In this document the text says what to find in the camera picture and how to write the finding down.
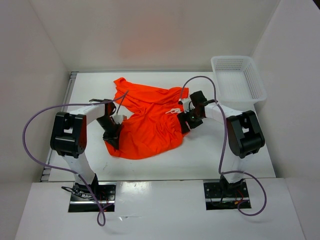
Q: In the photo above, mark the orange shorts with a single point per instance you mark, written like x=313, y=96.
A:
x=152, y=128

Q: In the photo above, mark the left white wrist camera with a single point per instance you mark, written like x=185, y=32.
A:
x=119, y=118

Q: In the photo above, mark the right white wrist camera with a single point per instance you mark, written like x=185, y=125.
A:
x=186, y=103

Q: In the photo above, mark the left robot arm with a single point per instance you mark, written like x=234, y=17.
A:
x=74, y=148

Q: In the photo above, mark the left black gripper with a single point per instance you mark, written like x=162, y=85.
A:
x=113, y=138

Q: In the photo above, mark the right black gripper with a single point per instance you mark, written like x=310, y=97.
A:
x=183, y=117

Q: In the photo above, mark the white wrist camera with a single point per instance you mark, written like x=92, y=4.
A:
x=119, y=118
x=186, y=103

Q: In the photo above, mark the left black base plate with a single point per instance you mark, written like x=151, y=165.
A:
x=81, y=200

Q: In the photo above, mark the white plastic basket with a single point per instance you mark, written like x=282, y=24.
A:
x=238, y=80

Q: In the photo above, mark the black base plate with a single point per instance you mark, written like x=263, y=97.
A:
x=218, y=198
x=81, y=200

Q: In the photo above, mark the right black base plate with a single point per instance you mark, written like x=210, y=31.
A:
x=218, y=198

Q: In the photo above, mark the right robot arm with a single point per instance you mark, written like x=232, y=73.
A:
x=242, y=135

